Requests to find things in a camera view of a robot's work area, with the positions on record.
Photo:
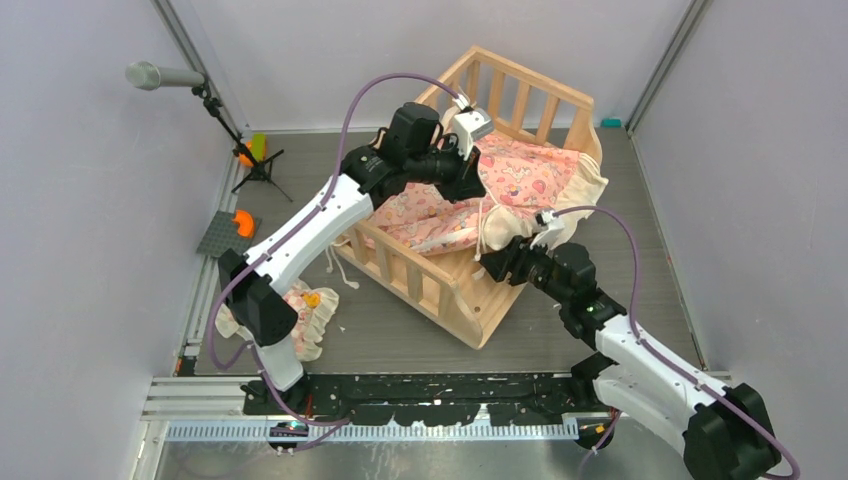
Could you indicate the teal small block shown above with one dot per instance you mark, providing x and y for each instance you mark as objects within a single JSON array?
[{"x": 613, "y": 123}]

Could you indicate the orange curved toy piece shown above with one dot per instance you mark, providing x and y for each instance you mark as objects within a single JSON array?
[{"x": 245, "y": 224}]

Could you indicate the wooden slatted pet bed frame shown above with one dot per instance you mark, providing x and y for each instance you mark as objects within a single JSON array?
[{"x": 452, "y": 289}]

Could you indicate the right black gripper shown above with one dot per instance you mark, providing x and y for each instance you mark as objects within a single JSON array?
[{"x": 512, "y": 258}]

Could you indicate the pink printed cushion with ties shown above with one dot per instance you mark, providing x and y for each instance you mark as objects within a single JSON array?
[{"x": 520, "y": 179}]

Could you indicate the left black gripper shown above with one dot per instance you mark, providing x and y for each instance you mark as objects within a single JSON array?
[{"x": 466, "y": 182}]

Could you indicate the grey building plate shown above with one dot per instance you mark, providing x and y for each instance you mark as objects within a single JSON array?
[{"x": 221, "y": 236}]

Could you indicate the orange green toy ball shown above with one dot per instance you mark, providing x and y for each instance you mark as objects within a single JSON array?
[{"x": 258, "y": 147}]

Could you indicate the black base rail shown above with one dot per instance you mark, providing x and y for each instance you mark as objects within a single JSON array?
[{"x": 510, "y": 399}]

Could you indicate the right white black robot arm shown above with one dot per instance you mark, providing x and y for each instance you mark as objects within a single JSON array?
[{"x": 721, "y": 432}]

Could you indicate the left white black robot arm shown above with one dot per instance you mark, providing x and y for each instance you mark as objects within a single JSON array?
[{"x": 416, "y": 148}]

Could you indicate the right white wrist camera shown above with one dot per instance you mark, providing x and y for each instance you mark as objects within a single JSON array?
[{"x": 551, "y": 230}]

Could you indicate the small checkered ruffled pillow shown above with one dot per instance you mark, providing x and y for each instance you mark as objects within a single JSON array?
[{"x": 315, "y": 308}]

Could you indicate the silver microphone on tripod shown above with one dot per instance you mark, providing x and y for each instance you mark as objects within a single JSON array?
[{"x": 146, "y": 76}]

